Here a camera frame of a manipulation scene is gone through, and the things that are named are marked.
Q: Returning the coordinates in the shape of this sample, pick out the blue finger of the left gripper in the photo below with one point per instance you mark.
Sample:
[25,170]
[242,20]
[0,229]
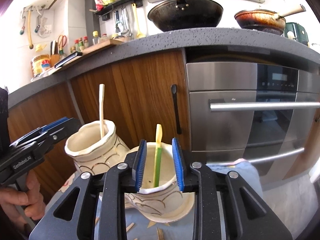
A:
[53,124]
[57,133]

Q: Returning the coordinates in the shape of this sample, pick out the brown frying pan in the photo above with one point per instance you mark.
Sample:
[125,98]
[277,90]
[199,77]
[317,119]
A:
[266,20]

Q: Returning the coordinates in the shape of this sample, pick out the black cabinet handle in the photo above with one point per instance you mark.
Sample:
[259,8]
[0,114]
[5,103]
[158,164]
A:
[174,98]

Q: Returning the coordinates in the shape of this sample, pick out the white floral ceramic utensil holder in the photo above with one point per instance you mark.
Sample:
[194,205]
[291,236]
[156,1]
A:
[106,167]

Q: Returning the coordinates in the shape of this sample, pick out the red handled scissors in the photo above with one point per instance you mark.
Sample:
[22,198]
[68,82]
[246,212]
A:
[62,40]

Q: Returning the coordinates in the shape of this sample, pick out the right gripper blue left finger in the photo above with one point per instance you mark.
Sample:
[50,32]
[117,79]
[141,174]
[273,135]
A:
[139,164]

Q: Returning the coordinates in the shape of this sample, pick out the yellow cooking oil bottle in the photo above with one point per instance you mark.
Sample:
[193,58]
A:
[40,64]

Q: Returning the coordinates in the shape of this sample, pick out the gold fork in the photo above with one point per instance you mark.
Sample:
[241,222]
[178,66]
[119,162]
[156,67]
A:
[160,234]

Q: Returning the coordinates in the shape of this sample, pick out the black wok wooden handle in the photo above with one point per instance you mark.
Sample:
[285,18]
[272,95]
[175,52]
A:
[185,14]

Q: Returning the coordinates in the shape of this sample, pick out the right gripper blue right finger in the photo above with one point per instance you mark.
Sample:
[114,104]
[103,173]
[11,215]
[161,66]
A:
[179,163]

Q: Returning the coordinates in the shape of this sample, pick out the wooden cutting board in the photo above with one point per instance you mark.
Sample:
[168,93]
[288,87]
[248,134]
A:
[98,47]

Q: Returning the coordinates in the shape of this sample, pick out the black handled knife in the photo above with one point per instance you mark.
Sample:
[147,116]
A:
[68,59]

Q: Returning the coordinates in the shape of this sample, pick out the black wall shelf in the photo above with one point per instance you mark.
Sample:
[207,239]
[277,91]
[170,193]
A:
[105,12]

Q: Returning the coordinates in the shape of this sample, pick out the yellow ladle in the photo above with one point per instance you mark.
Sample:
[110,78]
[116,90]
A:
[139,34]

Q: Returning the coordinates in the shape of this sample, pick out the stainless steel oven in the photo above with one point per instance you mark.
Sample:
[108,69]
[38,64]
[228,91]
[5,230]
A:
[260,112]

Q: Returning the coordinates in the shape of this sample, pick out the wooden chopstick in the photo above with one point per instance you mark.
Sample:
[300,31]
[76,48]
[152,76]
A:
[129,227]
[101,109]

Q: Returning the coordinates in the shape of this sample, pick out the person's left hand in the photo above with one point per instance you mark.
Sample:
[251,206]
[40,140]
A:
[32,199]

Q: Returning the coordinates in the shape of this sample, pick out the yellow green plastic utensil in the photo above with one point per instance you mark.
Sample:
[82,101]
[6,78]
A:
[158,155]

